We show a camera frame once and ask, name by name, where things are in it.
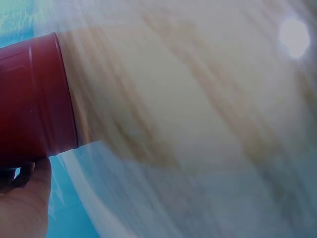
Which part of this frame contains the person's left hand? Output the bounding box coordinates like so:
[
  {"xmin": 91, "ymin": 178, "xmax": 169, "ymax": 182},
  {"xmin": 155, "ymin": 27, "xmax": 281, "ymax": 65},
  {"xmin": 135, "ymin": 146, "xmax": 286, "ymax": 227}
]
[{"xmin": 0, "ymin": 157, "xmax": 53, "ymax": 238}]

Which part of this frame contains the red metal can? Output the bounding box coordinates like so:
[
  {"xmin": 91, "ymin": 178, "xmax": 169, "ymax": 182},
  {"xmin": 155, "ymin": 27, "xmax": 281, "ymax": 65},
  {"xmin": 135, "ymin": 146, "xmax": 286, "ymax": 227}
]
[{"xmin": 0, "ymin": 32, "xmax": 78, "ymax": 170}]

